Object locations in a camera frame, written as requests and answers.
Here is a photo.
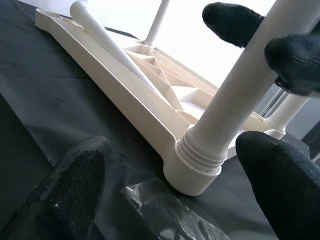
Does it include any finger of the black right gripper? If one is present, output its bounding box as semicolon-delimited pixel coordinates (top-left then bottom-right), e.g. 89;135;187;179
264;32;320;97
202;1;266;48

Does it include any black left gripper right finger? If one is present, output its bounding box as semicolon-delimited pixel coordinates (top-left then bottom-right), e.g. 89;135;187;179
235;131;320;240

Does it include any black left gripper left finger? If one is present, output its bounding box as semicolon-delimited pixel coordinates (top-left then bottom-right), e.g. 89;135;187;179
0;134;113;240

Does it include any white plastic table leg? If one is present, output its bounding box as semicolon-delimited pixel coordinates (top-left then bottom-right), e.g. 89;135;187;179
69;1;161;91
174;0;320;175
143;0;173;47
264;93;311;133

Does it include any white plastic children table top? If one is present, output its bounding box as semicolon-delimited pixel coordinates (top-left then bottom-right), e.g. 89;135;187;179
34;8;286;197

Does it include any black tablecloth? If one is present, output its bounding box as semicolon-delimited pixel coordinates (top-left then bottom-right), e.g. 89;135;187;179
0;0;320;240

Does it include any clear plastic tape patch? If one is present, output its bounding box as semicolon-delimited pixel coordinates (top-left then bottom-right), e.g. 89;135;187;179
119;179;231;240

